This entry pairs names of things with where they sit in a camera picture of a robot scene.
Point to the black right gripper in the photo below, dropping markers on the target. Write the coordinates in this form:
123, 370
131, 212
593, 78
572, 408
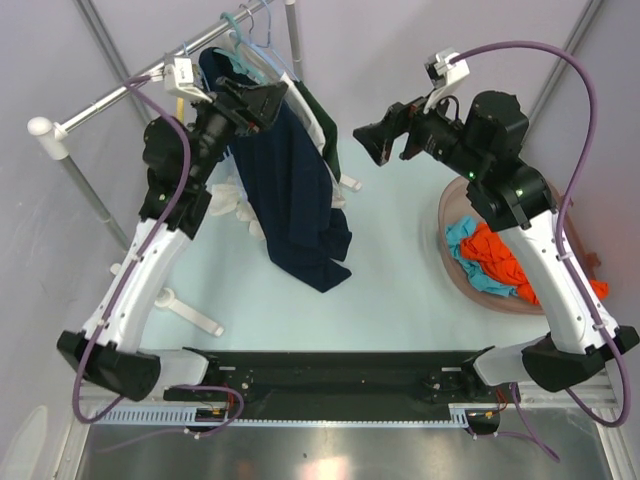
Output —
378, 138

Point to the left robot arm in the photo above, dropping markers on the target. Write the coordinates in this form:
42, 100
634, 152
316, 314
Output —
180, 159

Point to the white slotted cable duct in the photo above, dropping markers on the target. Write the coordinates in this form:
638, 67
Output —
202, 416

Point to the light blue hanger with shirt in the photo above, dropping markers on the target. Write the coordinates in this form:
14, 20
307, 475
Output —
260, 31

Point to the navy blue t-shirt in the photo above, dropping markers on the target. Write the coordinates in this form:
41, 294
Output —
290, 190

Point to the yellow hanger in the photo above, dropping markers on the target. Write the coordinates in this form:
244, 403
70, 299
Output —
180, 110

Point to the pink translucent plastic basket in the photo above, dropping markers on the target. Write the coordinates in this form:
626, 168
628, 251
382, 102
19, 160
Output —
454, 205

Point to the orange garment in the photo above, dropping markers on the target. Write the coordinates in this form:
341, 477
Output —
489, 265

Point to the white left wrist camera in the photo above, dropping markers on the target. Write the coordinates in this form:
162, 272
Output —
178, 78

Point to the green hanger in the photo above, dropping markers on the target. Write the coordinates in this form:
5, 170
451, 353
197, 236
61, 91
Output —
247, 58

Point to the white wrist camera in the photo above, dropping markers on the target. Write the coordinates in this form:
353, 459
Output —
178, 78
445, 75

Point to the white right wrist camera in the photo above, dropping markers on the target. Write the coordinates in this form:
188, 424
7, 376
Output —
445, 75

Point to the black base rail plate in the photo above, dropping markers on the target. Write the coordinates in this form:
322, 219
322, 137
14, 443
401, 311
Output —
344, 385

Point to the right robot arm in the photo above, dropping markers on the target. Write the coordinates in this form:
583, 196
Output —
516, 202

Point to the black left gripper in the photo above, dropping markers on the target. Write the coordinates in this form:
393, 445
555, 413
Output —
247, 109

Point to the white printed t-shirt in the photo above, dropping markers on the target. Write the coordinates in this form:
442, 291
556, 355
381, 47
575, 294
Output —
230, 195

